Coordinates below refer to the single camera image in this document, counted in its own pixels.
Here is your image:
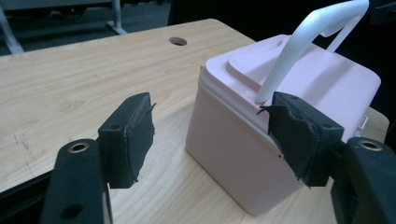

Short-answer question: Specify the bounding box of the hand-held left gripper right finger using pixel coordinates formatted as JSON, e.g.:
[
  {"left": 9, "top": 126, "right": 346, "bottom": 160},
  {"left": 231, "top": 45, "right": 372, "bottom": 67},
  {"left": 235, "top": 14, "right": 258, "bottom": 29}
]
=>
[{"left": 257, "top": 91, "right": 346, "bottom": 189}]

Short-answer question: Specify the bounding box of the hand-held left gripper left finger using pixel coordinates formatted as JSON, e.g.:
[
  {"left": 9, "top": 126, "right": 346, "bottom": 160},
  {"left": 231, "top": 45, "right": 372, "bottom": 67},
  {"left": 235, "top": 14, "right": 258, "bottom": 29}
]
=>
[{"left": 97, "top": 91, "right": 156, "bottom": 190}]

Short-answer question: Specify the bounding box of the pink storage box white handle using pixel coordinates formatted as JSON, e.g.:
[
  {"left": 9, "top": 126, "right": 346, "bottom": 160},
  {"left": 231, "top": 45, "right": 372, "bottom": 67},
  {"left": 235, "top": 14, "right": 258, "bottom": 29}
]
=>
[{"left": 185, "top": 0, "right": 383, "bottom": 217}]

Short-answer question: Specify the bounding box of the white metal table frame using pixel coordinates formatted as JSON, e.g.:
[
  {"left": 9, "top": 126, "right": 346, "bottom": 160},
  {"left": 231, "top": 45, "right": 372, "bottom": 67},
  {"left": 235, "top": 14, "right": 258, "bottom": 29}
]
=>
[{"left": 0, "top": 0, "right": 128, "bottom": 55}]

